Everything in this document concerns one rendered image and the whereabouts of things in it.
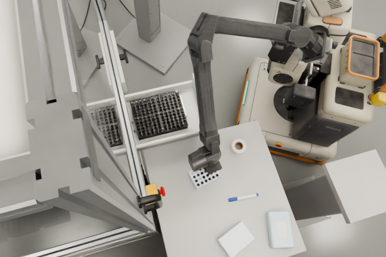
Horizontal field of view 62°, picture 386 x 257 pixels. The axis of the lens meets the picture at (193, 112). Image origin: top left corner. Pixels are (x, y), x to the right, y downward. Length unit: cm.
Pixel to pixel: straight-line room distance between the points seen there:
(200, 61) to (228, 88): 147
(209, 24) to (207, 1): 191
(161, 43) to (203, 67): 156
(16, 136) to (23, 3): 12
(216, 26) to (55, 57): 83
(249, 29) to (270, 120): 112
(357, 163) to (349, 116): 23
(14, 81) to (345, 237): 236
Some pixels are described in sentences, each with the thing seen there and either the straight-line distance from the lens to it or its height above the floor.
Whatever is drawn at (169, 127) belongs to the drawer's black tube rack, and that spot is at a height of 90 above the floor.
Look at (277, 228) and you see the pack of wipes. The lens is 150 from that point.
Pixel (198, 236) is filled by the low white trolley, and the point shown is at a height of 76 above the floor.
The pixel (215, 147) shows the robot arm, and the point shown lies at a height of 106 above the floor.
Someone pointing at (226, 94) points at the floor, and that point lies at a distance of 250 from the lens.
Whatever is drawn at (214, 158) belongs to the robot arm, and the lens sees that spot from 127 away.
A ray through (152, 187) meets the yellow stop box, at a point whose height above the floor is 91.
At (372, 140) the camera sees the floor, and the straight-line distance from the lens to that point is 278.
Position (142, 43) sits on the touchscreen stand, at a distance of 264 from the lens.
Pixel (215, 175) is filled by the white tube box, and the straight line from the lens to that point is 147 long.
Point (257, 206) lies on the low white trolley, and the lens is 153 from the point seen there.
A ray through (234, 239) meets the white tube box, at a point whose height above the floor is 81.
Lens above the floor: 223
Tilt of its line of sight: 68 degrees down
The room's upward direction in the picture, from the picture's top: 10 degrees clockwise
